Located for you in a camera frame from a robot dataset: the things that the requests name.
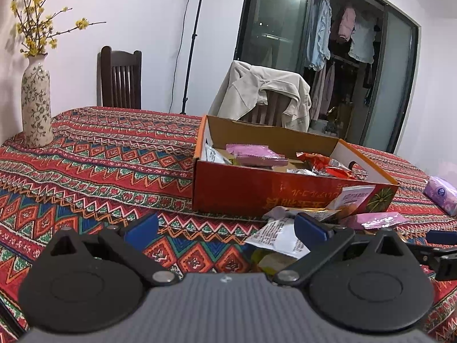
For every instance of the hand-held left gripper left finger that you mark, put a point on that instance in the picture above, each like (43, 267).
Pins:
(142, 228)

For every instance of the black light stand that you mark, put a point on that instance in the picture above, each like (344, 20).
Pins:
(192, 39)

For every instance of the red cardboard box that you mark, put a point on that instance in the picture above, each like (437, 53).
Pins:
(242, 193)

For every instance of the glass sliding door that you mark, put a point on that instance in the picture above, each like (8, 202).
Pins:
(271, 7)

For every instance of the white hanging garment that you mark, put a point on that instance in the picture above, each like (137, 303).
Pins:
(362, 39)

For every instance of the yellow snack packet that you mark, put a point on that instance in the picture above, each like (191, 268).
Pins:
(267, 260)

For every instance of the pale pink hanging garment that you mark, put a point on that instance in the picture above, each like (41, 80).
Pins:
(323, 89)

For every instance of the purple tissue pack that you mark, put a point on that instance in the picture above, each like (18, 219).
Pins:
(442, 194)

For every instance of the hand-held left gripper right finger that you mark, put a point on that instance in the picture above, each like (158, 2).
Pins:
(309, 225)

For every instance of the red foil snack packet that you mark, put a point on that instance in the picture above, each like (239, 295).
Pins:
(314, 159)

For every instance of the brown wooden chair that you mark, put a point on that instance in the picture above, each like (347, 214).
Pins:
(271, 110)

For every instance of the light blue hanging garment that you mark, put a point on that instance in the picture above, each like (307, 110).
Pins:
(319, 35)

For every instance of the yellow flower branches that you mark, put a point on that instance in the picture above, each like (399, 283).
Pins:
(82, 23)

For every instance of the floral ceramic vase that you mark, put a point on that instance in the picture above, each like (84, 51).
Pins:
(35, 107)

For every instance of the beige jacket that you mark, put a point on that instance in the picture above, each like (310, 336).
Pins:
(250, 89)

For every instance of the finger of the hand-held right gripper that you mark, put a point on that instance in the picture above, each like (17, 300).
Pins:
(428, 249)
(442, 237)

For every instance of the white silver snack packet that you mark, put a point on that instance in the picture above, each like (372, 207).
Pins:
(214, 155)

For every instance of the dark wooden chair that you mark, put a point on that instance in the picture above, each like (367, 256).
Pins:
(119, 78)

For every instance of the pink white snack packet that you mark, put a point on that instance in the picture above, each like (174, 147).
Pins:
(353, 200)

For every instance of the patterned red tablecloth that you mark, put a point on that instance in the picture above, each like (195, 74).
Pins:
(107, 171)

